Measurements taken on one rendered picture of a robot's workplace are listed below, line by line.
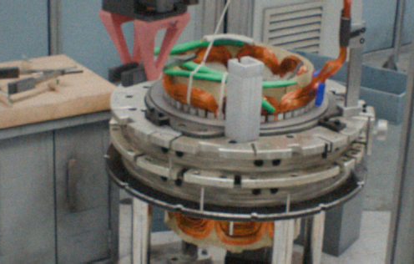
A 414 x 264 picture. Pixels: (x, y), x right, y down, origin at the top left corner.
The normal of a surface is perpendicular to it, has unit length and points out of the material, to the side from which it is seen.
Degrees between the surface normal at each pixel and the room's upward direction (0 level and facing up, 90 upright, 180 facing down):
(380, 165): 0
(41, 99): 0
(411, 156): 90
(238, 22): 90
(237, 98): 90
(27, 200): 90
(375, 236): 0
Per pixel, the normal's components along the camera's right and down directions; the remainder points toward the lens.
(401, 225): -0.97, 0.04
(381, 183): 0.04, -0.93
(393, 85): -0.54, 0.29
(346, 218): 0.84, 0.23
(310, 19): 0.51, -0.32
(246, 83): 0.59, 0.32
